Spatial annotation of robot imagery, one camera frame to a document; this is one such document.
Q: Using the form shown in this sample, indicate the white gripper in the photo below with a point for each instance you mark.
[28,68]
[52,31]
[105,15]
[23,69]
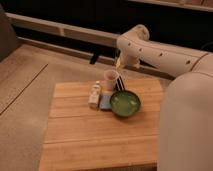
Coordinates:
[126,60]

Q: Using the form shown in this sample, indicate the white ceramic cup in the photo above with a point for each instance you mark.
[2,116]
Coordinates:
[110,77]

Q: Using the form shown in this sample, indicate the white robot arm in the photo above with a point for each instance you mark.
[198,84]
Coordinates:
[186,114]

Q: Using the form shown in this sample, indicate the green ceramic bowl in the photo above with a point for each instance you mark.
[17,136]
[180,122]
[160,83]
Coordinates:
[125,103]

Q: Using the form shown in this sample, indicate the black striped object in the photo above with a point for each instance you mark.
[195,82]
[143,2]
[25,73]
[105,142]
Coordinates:
[119,84]

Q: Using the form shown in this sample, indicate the white plastic bottle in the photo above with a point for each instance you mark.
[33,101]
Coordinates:
[94,96]

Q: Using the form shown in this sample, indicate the wooden board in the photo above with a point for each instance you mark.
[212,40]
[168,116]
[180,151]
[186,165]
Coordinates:
[79,138]

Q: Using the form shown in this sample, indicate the grey cabinet corner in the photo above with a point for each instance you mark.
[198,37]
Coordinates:
[8,39]

